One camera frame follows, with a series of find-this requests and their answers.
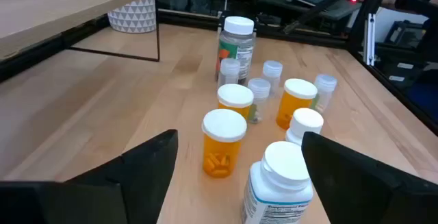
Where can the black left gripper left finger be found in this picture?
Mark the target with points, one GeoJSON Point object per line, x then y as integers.
{"type": "Point", "coordinates": [137, 183]}

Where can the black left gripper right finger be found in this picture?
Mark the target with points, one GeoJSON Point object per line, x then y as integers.
{"type": "Point", "coordinates": [359, 193]}

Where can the clear bottle white cap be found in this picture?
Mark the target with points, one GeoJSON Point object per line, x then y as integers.
{"type": "Point", "coordinates": [280, 183]}

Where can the small white Excedrin bottle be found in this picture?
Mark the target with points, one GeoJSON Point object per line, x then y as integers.
{"type": "Point", "coordinates": [304, 121]}

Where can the orange pill bottle white cap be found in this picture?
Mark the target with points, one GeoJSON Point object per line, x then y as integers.
{"type": "Point", "coordinates": [235, 95]}
{"type": "Point", "coordinates": [294, 104]}
{"type": "Point", "coordinates": [222, 148]}

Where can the small clear plastic bottle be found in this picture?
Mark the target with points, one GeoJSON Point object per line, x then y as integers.
{"type": "Point", "coordinates": [228, 71]}
{"type": "Point", "coordinates": [259, 94]}
{"type": "Point", "coordinates": [272, 73]}
{"type": "Point", "coordinates": [325, 87]}

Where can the large clear bottle green label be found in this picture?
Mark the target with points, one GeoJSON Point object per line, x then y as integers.
{"type": "Point", "coordinates": [239, 46]}

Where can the white pot grey triangle pattern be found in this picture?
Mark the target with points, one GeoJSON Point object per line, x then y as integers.
{"type": "Point", "coordinates": [133, 16]}

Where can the wooden shelf black metal frame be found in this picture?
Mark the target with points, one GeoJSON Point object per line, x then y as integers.
{"type": "Point", "coordinates": [51, 5]}

